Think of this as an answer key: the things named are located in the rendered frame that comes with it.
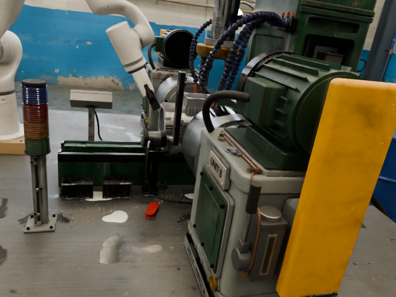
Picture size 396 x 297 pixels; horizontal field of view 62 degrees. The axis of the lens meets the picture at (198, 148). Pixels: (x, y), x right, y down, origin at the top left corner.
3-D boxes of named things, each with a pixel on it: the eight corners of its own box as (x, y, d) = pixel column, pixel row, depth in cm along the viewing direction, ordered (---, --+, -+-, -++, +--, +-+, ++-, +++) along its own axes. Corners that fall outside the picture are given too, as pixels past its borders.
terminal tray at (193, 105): (208, 111, 134) (211, 93, 132) (215, 118, 125) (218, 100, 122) (180, 109, 131) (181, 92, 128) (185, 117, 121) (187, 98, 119)
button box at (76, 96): (112, 109, 145) (112, 98, 146) (112, 102, 138) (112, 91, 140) (70, 107, 140) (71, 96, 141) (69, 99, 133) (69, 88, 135)
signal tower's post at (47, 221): (58, 215, 100) (53, 79, 86) (54, 231, 93) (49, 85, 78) (29, 217, 98) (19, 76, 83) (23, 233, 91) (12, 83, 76)
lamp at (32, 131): (50, 132, 89) (50, 116, 88) (47, 139, 84) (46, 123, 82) (26, 131, 88) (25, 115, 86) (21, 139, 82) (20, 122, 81)
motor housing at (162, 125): (201, 142, 143) (207, 100, 137) (213, 159, 126) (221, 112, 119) (155, 141, 138) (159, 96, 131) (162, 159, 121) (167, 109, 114)
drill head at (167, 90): (193, 115, 185) (198, 71, 176) (213, 138, 153) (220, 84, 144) (149, 114, 178) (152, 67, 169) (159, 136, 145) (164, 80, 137)
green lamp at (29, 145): (51, 147, 91) (50, 132, 89) (48, 155, 86) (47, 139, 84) (27, 147, 89) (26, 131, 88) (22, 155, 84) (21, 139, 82)
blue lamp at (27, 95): (49, 99, 86) (49, 82, 85) (46, 105, 81) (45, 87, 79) (24, 98, 85) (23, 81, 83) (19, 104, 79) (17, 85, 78)
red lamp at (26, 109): (50, 116, 88) (49, 99, 86) (46, 123, 82) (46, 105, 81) (25, 115, 86) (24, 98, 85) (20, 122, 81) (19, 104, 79)
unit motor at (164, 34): (179, 99, 207) (186, 29, 192) (192, 114, 177) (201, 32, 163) (138, 96, 199) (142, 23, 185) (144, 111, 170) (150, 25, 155)
